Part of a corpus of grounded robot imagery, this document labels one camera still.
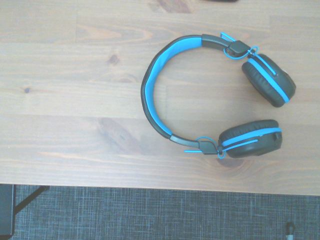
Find black and blue headphones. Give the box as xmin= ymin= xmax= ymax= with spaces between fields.
xmin=140 ymin=31 xmax=297 ymax=160

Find wooden desk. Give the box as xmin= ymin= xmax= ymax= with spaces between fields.
xmin=0 ymin=183 xmax=50 ymax=239

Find black white cable plug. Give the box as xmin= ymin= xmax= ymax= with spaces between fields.
xmin=285 ymin=221 xmax=296 ymax=240

